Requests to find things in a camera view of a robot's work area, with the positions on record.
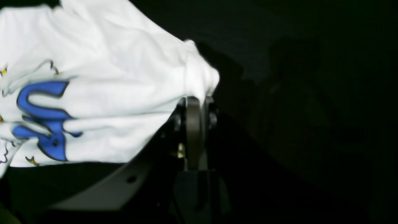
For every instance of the black table cloth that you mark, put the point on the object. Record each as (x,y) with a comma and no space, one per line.
(307,133)

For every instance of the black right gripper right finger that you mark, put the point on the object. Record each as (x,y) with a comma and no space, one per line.
(209,123)

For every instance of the white printed t-shirt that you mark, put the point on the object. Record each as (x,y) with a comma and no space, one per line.
(90,81)

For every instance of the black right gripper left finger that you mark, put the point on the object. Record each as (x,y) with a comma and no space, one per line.
(179,139)

